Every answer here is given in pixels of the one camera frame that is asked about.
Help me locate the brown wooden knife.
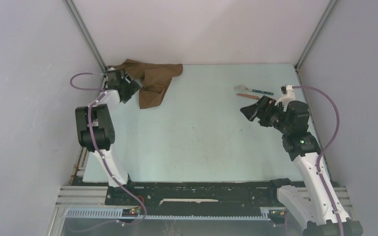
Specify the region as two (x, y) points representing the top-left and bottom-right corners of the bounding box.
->
(236, 93), (260, 100)

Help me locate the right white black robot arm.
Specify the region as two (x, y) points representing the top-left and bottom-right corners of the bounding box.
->
(240, 96), (363, 236)

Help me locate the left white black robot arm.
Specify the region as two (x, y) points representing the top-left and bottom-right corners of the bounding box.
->
(75, 67), (141, 205)

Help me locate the right aluminium corner post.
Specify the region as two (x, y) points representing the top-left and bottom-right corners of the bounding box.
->
(294, 0), (340, 72)

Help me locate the aluminium corner post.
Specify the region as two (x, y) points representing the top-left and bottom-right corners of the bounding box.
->
(294, 0), (340, 72)
(63, 0), (106, 71)

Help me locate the brown cloth napkin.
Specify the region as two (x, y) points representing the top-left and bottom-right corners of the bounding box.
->
(113, 59), (183, 109)

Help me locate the aluminium frame profile front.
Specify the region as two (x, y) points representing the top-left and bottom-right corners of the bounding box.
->
(46, 186), (108, 236)

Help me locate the grey cable duct strip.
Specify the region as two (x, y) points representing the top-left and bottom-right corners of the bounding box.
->
(65, 207), (270, 221)

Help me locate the left aluminium corner post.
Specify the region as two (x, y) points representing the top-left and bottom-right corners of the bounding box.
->
(63, 0), (106, 71)

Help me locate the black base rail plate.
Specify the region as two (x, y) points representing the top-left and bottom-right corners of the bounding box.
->
(105, 178), (305, 216)

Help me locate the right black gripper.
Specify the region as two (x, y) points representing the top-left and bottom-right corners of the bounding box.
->
(240, 95), (291, 135)

